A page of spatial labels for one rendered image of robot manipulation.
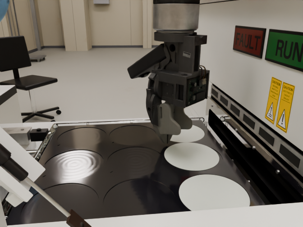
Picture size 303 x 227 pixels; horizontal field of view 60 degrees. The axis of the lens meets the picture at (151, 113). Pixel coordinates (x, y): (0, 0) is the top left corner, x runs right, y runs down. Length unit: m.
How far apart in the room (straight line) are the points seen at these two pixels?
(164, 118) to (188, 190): 0.14
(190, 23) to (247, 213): 0.28
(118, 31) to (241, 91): 9.26
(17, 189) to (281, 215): 0.23
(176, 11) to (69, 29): 8.75
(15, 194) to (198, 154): 0.36
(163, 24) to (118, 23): 9.31
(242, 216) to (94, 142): 0.35
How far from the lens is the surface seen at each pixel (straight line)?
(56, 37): 10.15
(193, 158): 0.49
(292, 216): 0.30
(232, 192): 0.42
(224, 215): 0.28
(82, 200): 0.40
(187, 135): 0.58
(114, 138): 0.56
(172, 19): 0.42
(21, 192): 0.20
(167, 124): 0.48
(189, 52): 0.42
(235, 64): 0.58
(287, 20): 0.43
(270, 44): 0.46
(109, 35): 9.78
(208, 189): 0.42
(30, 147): 0.64
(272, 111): 0.45
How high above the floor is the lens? 1.15
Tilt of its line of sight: 21 degrees down
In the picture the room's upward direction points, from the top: straight up
